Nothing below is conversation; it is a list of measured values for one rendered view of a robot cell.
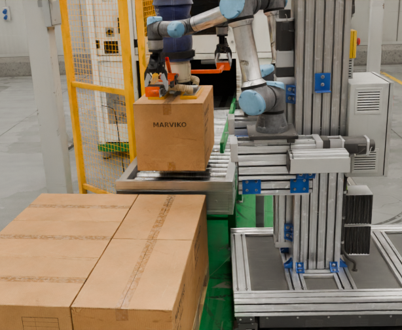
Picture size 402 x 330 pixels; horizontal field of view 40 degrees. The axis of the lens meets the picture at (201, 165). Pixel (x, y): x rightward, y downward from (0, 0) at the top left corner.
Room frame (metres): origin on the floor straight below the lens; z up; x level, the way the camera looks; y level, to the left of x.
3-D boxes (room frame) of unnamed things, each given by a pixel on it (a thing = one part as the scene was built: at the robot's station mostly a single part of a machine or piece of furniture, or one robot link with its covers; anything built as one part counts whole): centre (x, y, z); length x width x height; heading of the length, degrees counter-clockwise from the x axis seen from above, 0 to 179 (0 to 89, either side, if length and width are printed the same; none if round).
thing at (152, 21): (2.73, 0.20, 1.51); 0.09 x 0.08 x 0.11; 54
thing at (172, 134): (3.32, 0.14, 0.87); 0.60 x 0.40 x 0.40; 173
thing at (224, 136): (4.53, -0.29, 0.60); 1.60 x 0.10 x 0.09; 173
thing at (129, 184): (3.05, 0.17, 0.58); 0.70 x 0.03 x 0.06; 83
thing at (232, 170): (4.17, -0.30, 0.50); 2.31 x 0.05 x 0.19; 173
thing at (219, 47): (3.54, -0.16, 1.34); 0.09 x 0.08 x 0.12; 172
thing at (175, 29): (2.69, 0.11, 1.50); 0.11 x 0.11 x 0.08; 54
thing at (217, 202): (3.05, 0.17, 0.47); 0.70 x 0.03 x 0.15; 83
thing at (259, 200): (3.56, -0.40, 0.50); 0.07 x 0.07 x 1.00; 83
